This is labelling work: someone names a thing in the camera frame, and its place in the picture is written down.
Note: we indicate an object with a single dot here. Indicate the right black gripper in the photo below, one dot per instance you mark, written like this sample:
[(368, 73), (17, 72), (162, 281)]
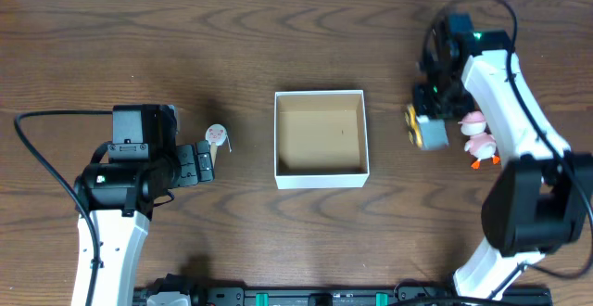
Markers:
[(424, 108)]

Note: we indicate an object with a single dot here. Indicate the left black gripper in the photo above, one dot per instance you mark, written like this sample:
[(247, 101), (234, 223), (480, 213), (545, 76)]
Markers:
[(186, 165)]

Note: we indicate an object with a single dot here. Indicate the yellow grey toy truck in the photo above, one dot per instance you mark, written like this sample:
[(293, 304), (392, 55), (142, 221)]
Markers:
[(425, 133)]

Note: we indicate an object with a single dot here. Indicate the pink duck toy with hat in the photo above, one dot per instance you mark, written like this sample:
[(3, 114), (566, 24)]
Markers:
[(480, 144)]

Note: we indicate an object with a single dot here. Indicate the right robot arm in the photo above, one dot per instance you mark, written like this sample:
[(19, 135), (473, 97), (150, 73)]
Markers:
[(542, 197)]

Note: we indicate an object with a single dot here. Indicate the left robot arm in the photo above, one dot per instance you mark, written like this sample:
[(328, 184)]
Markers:
[(119, 187)]

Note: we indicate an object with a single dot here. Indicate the white cardboard box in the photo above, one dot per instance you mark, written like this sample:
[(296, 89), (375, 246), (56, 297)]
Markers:
[(320, 139)]

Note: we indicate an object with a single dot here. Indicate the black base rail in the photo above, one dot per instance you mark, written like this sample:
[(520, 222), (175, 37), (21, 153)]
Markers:
[(178, 290)]

